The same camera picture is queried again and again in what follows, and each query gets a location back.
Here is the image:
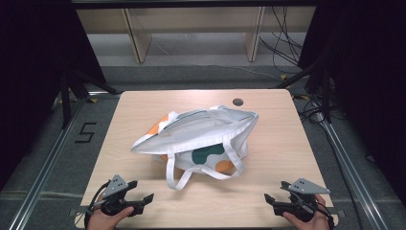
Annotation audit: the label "person's right hand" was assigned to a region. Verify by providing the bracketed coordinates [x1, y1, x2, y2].
[282, 194, 333, 230]

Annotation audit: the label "black metal stand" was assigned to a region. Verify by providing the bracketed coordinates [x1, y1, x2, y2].
[59, 67, 122, 129]
[273, 59, 333, 125]

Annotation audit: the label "black floor cables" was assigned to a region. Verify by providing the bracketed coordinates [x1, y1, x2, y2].
[292, 91, 348, 127]

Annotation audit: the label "bundle of black hanging cables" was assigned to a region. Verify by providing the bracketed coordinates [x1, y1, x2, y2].
[259, 6, 305, 75]

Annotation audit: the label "white tote bag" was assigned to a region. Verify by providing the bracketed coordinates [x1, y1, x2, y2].
[130, 104, 259, 192]

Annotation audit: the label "person's left hand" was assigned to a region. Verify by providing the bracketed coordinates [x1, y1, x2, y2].
[86, 206, 135, 230]

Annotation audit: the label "black curtain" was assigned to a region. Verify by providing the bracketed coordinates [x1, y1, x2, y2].
[297, 0, 406, 205]
[0, 0, 107, 192]

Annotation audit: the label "aluminium floor rail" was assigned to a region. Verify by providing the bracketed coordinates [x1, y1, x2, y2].
[314, 111, 390, 230]
[7, 91, 121, 230]

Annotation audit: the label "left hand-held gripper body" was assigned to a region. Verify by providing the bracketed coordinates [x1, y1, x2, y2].
[100, 174, 145, 217]

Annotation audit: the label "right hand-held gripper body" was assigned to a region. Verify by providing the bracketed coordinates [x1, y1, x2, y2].
[273, 177, 331, 223]

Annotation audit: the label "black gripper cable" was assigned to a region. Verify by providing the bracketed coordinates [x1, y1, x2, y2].
[314, 200, 337, 230]
[83, 179, 112, 228]

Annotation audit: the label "thin white floor cable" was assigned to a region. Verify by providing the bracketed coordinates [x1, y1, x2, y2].
[191, 61, 280, 81]

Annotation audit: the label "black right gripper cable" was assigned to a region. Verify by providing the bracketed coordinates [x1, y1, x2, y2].
[314, 200, 337, 230]

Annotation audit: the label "light wooden shelf unit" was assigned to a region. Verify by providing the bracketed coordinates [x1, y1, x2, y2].
[76, 6, 318, 64]

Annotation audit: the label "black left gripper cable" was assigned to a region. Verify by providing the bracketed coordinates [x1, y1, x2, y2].
[83, 179, 112, 228]

